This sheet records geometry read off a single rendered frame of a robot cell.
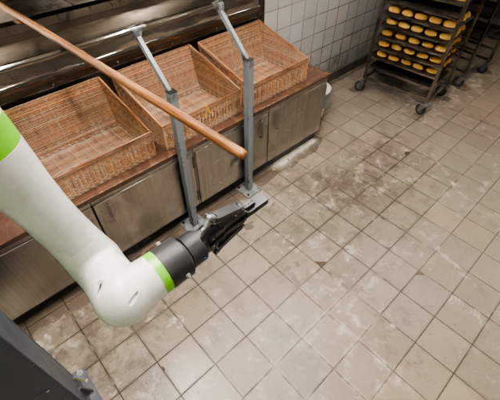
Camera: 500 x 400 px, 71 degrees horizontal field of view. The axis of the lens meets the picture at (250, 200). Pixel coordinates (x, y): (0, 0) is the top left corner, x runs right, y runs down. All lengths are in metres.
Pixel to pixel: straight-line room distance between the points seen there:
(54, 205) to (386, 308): 1.78
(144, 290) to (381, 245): 1.84
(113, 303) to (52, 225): 0.17
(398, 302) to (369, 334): 0.26
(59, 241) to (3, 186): 0.15
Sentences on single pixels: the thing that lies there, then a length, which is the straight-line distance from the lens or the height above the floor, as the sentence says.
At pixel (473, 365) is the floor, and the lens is 2.16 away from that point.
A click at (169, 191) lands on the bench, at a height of 0.35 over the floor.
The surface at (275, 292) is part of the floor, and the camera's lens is 2.03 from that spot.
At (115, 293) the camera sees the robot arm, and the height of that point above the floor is 1.21.
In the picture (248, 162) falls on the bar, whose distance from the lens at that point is 2.32.
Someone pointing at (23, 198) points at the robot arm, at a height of 1.38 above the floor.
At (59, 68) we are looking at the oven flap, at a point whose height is 0.95.
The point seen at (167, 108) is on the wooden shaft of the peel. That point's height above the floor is 1.20.
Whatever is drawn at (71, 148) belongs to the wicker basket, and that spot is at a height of 0.59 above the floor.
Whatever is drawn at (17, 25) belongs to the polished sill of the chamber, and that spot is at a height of 1.18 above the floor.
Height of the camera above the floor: 1.78
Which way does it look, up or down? 47 degrees down
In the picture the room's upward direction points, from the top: straight up
